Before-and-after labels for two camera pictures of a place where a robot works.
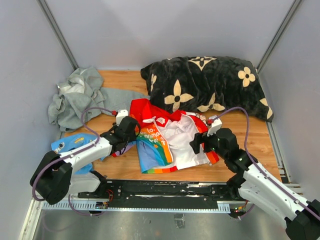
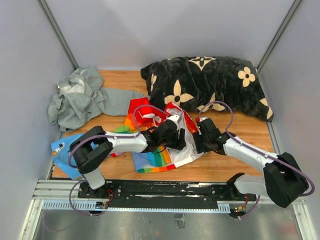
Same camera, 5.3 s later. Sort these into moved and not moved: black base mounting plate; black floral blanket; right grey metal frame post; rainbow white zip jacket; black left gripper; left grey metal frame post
Moved: black left gripper; rainbow white zip jacket
Not moved: black floral blanket; right grey metal frame post; left grey metal frame post; black base mounting plate
